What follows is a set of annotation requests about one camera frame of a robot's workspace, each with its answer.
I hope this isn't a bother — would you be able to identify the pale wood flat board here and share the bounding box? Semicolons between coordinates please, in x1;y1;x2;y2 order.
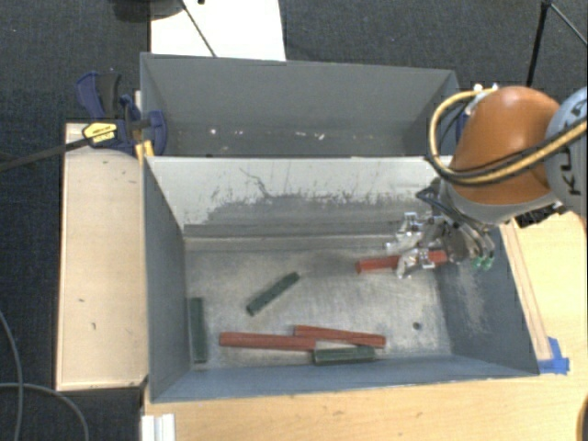
54;121;151;392

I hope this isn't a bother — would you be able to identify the grey metal bin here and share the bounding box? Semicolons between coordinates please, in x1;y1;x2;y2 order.
139;51;541;404

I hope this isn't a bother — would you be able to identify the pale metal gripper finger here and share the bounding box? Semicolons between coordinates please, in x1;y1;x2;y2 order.
394;248;438;280
384;210;436;254

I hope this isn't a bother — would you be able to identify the dark green flat block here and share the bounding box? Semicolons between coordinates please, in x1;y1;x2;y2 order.
311;345;378;367
187;296;209;365
245;271;301;317

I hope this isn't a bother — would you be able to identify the red-brown block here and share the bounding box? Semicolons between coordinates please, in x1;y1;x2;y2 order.
293;324;388;350
218;331;318;353
355;251;448;276

